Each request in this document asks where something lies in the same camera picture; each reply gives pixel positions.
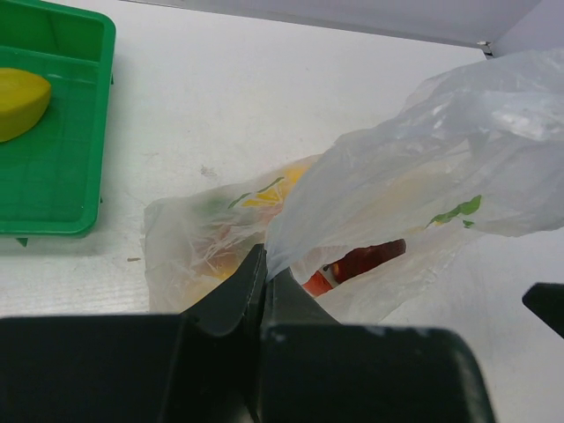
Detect watermelon slice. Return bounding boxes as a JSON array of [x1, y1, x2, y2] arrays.
[[303, 239, 406, 297]]

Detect clear plastic bag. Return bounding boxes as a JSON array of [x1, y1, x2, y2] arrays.
[[144, 48, 563, 323]]

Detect green plastic tray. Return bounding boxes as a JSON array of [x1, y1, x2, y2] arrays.
[[1, 1, 116, 245]]

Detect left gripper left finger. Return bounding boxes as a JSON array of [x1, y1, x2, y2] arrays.
[[1, 244, 266, 422]]

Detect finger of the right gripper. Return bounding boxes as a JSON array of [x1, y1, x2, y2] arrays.
[[522, 282, 564, 329]]

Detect yellow green mango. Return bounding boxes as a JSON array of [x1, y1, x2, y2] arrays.
[[0, 68, 52, 143]]

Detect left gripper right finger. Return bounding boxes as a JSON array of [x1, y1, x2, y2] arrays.
[[257, 271, 496, 422]]

